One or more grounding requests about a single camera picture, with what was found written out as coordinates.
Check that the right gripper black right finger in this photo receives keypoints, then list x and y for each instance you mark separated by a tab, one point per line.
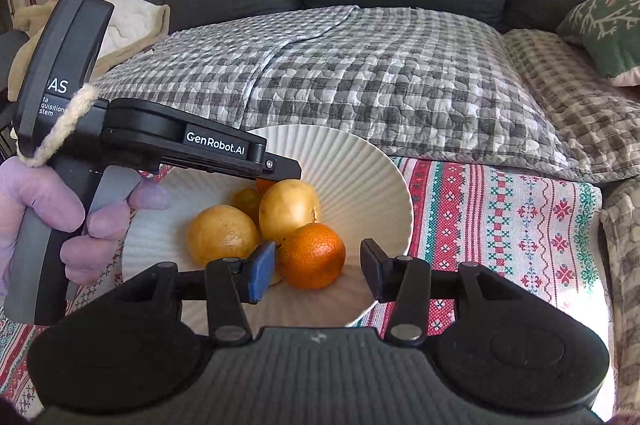
404	281

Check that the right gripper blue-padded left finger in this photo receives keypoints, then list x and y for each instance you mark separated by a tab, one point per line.
231	283

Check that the left hand purple glove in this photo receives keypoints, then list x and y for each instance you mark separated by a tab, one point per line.
43	190

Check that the large yellow fruit front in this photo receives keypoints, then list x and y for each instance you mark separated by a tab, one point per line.
219	232

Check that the large yellow fruit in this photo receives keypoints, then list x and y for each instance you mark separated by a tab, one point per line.
219	232
287	206

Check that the beige yarn loop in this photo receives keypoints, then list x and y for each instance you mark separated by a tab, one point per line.
65	115

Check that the orange mandarin right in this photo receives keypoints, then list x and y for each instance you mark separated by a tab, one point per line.
312	257

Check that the white ribbed plate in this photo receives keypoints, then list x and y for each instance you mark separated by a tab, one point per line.
362	196

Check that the large yellow fruit back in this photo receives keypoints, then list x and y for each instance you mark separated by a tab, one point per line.
287	206

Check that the cream white blanket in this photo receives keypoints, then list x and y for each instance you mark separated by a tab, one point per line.
135	25

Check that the red green patterned tablecloth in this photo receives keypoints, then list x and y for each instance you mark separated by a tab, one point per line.
539	233

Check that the grey checkered quilt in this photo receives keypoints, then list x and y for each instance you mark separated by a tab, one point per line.
415	83

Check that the beige checkered quilt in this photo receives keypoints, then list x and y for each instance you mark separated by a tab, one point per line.
599	124

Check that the green snowflake pillow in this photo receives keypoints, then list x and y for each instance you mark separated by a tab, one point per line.
609	31

